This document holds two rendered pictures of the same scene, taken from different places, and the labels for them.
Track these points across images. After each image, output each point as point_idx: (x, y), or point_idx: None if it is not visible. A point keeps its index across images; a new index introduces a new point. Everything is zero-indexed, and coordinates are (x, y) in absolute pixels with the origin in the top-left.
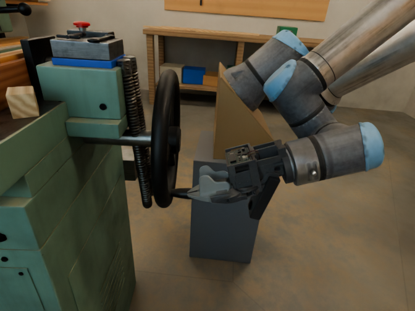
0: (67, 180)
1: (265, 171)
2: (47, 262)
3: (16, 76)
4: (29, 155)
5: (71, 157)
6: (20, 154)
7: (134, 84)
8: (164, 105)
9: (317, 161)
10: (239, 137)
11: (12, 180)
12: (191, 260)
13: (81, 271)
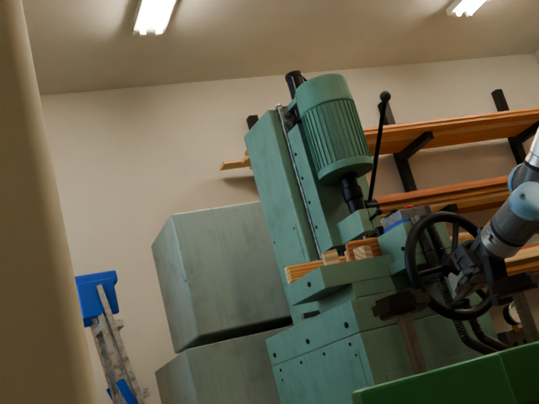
0: None
1: (480, 253)
2: (365, 345)
3: (370, 247)
4: (356, 274)
5: (395, 290)
6: (350, 272)
7: (431, 232)
8: (412, 228)
9: (489, 226)
10: None
11: (343, 281)
12: None
13: None
